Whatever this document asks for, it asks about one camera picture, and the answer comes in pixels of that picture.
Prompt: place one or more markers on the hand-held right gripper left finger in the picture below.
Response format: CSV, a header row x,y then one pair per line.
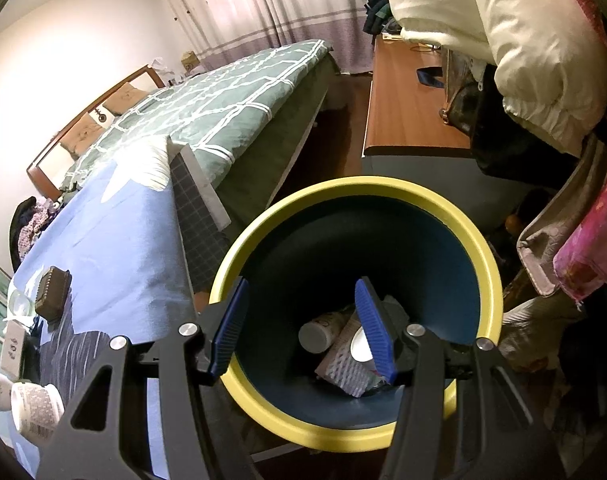
x,y
228,330

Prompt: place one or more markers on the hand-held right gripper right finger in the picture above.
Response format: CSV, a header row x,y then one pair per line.
x,y
376,335

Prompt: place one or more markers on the patterned white packet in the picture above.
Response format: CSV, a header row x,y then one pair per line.
x,y
343,372

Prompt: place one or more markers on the white plastic bottle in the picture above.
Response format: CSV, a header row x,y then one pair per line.
x,y
316,335

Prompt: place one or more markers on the yellow rimmed blue bin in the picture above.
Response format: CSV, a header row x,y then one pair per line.
x,y
333,240

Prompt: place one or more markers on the small printed plastic bottle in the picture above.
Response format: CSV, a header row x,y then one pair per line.
x,y
36,410

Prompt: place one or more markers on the blue printed tablecloth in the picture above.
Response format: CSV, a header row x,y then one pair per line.
x,y
123,260

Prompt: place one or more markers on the white plastic bag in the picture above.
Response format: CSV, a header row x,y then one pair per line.
x,y
533,330

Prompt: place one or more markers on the dark brown box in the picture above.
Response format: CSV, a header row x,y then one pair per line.
x,y
53,292

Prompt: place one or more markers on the wooden bed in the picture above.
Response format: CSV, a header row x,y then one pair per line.
x,y
293,130

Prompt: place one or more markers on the clear plastic container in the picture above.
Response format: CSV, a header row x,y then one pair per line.
x,y
19,305

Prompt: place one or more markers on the white rectangular box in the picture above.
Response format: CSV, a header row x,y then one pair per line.
x,y
12,347

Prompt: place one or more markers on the wooden desk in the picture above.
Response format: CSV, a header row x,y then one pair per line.
x,y
408,120

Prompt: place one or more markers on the green plaid duvet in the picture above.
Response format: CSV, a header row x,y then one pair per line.
x,y
208,95

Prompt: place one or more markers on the pink floral cloth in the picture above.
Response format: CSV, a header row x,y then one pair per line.
x,y
593,240

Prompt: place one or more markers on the brown patterned handbag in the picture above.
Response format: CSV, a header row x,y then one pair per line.
x,y
458,105

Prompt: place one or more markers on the brown pillow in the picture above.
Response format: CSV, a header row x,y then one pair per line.
x,y
83,132
126,100

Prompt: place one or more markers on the dark blue pouch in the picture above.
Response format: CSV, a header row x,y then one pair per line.
x,y
428,76

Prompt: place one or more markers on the tissue box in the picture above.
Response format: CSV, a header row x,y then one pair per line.
x,y
189,60

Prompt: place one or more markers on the pile of dark clothes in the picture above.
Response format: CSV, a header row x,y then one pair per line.
x,y
378,10

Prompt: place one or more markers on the pink striped curtain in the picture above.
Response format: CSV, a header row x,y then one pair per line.
x,y
263,5

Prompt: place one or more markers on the cream puffer jacket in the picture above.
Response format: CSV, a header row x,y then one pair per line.
x,y
523,35

